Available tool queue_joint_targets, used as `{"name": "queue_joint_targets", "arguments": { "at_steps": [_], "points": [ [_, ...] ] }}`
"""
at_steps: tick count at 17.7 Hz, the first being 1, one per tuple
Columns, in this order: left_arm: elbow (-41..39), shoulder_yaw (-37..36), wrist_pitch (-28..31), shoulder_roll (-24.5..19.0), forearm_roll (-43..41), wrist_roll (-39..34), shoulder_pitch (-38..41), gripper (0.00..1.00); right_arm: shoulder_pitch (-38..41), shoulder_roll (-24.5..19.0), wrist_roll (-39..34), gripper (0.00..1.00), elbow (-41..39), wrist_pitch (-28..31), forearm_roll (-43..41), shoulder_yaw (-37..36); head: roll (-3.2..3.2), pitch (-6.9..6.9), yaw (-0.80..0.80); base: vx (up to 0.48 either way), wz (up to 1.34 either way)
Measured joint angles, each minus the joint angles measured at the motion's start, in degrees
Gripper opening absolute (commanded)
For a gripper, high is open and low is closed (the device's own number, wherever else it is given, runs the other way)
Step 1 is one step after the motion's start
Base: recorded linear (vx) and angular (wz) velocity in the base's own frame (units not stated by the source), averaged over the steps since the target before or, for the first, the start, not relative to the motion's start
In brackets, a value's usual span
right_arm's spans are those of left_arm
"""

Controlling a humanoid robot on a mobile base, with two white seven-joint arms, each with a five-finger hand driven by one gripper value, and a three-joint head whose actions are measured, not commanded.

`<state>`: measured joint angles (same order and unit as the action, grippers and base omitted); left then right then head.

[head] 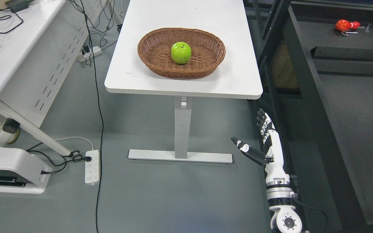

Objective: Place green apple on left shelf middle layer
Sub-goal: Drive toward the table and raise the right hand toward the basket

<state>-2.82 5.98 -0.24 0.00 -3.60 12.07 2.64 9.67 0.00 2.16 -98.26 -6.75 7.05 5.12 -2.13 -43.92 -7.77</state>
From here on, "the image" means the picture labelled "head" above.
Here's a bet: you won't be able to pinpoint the red toy fruit on shelf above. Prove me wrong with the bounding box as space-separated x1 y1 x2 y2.
335 19 361 32

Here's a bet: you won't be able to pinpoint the green apple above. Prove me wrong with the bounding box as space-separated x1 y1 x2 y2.
171 42 192 65

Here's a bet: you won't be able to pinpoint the white desk with perforated panel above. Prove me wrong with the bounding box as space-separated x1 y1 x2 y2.
0 0 106 156

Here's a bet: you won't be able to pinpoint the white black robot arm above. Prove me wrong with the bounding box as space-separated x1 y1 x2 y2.
231 108 329 233

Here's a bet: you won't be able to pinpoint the brown wicker basket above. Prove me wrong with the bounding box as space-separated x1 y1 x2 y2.
137 28 226 79

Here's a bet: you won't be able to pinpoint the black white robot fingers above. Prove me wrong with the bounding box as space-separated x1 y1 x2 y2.
256 108 276 144

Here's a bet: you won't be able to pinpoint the white power strip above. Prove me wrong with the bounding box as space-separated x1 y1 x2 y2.
76 46 102 62
84 150 101 185

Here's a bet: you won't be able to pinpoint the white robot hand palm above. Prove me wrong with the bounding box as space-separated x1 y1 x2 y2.
264 129 290 186

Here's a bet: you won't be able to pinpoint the white power strip far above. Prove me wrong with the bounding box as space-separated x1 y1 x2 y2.
76 46 102 62

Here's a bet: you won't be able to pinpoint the black power adapter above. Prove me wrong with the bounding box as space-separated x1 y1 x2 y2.
5 0 33 12

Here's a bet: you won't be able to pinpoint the white power strip near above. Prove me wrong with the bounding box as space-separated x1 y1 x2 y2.
84 150 101 185

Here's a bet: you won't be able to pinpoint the white machine base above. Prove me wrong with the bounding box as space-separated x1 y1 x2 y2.
0 147 53 194

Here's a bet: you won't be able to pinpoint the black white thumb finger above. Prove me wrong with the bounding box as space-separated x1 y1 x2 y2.
231 137 273 166

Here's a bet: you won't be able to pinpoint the black metal shelf left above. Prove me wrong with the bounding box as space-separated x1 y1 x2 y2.
244 0 373 233

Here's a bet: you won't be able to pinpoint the white pedestal table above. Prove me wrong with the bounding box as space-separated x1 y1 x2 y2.
105 0 263 164

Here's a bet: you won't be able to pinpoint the long black cable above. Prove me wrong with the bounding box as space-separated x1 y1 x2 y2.
70 0 109 233

